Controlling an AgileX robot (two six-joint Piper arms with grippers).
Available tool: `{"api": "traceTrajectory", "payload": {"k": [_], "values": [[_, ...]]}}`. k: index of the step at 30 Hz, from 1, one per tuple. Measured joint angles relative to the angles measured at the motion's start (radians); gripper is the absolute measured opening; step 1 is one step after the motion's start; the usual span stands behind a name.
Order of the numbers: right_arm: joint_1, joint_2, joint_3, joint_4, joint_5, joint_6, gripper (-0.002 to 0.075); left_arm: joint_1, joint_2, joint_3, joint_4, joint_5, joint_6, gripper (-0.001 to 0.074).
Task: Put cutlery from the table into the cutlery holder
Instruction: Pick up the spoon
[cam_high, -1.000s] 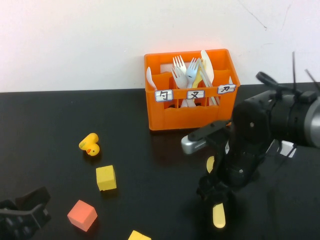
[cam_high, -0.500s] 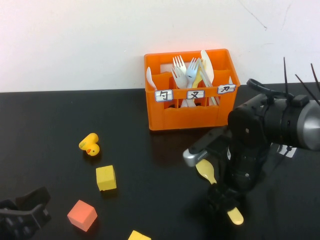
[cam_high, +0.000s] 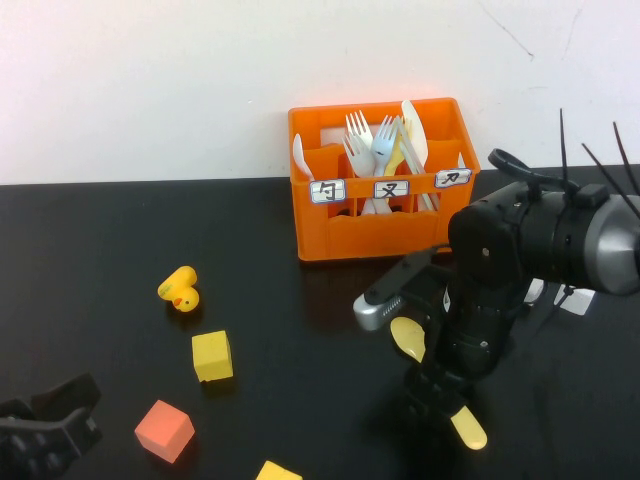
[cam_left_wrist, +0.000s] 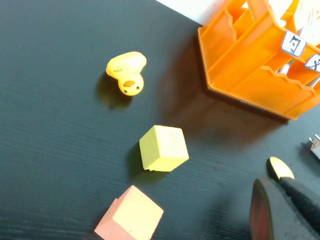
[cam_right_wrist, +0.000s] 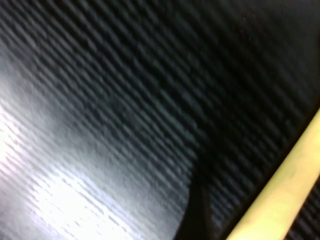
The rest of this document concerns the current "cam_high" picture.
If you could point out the white plastic fork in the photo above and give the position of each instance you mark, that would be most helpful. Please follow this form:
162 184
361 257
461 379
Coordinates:
357 125

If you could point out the light blue plastic fork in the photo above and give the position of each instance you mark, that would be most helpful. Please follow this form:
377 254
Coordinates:
382 147

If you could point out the paper label with 刀 character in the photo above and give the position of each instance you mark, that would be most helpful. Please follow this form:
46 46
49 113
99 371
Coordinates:
453 178

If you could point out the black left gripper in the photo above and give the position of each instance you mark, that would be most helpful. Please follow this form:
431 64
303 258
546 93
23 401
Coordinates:
30 450

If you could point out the yellow plastic spoon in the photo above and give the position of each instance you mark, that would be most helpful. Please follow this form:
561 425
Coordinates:
407 340

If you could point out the translucent grey plastic knife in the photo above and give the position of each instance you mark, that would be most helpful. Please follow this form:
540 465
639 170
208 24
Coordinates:
430 201

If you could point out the orange plastic cutlery holder crate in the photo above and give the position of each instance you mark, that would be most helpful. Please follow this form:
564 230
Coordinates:
380 240

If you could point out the white plastic knife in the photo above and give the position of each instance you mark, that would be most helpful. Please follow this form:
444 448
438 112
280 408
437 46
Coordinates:
413 127

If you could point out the white foam cube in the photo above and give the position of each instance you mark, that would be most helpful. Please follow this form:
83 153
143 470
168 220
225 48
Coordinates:
577 302

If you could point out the yellow rubber duck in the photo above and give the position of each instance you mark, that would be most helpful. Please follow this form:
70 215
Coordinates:
182 292

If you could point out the orange foam cube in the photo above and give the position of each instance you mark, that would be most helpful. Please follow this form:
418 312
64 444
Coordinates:
164 431

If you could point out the white charger plug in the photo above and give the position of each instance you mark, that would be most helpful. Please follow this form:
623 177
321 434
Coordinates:
535 292

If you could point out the black zip tie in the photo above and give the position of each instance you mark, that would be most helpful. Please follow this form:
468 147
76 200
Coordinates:
562 295
563 150
625 151
601 166

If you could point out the white plastic spoon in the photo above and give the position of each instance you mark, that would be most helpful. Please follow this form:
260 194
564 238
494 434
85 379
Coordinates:
300 157

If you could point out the grey plastic fork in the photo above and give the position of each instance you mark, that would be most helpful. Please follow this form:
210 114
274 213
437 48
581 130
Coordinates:
362 162

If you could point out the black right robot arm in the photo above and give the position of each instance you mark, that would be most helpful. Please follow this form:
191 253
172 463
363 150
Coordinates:
550 235

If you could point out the paper label with 勺 character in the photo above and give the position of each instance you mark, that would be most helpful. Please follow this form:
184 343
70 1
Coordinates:
327 191

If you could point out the paper label with 叉 character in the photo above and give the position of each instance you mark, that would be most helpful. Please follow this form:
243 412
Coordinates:
391 189

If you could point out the yellow foam cube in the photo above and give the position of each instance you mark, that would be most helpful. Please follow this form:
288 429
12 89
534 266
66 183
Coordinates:
212 356
277 472

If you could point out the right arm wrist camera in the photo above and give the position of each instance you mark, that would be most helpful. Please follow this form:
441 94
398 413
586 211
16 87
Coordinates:
385 300

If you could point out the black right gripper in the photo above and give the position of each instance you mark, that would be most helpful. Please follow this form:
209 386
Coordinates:
475 335

